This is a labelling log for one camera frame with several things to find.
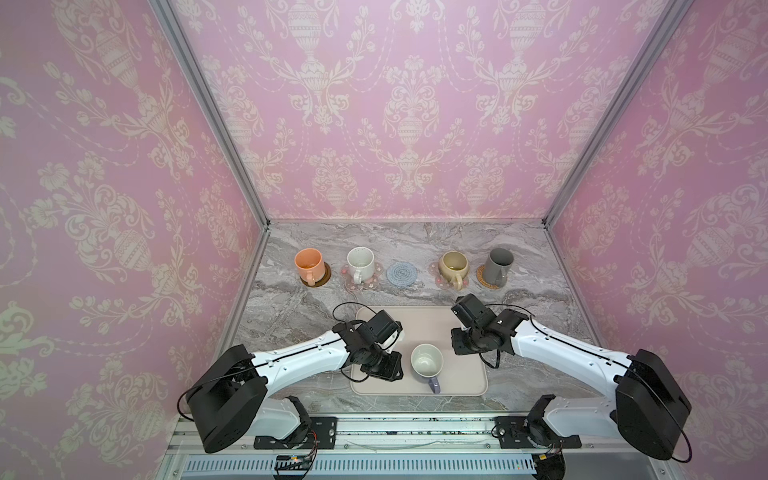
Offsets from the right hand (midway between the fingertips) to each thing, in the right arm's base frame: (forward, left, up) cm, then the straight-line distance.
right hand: (456, 343), depth 84 cm
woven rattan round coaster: (+24, -14, -4) cm, 28 cm away
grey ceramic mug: (+23, -16, +6) cm, 28 cm away
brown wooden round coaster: (+25, +41, -3) cm, 48 cm away
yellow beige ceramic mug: (+28, -4, -1) cm, 28 cm away
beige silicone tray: (-8, 0, -3) cm, 8 cm away
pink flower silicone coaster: (+24, +26, -4) cm, 35 cm away
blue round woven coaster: (+28, +14, -5) cm, 31 cm away
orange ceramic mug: (+29, +45, +2) cm, 53 cm away
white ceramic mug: (+31, +28, -1) cm, 42 cm away
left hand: (-9, +16, 0) cm, 19 cm away
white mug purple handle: (-3, +8, -4) cm, 10 cm away
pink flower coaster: (+29, +2, -4) cm, 29 cm away
